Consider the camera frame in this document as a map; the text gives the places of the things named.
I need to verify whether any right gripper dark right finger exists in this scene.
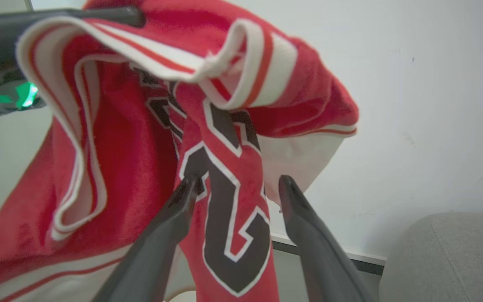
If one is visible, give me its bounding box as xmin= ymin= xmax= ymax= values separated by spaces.
xmin=278 ymin=174 xmax=377 ymax=302

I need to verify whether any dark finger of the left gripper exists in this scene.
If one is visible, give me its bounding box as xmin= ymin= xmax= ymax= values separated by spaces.
xmin=0 ymin=5 xmax=146 ymax=47

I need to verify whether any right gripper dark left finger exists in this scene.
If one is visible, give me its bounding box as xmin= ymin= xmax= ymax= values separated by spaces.
xmin=91 ymin=175 xmax=201 ymax=302

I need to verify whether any red basketball jersey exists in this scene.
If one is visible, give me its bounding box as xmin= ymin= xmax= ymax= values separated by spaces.
xmin=0 ymin=0 xmax=360 ymax=302

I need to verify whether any cream laundry basket brown rim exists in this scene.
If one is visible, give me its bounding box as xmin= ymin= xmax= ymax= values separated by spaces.
xmin=164 ymin=285 xmax=199 ymax=302

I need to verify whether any grey fabric sofa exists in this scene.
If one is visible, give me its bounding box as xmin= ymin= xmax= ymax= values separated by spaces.
xmin=379 ymin=212 xmax=483 ymax=302

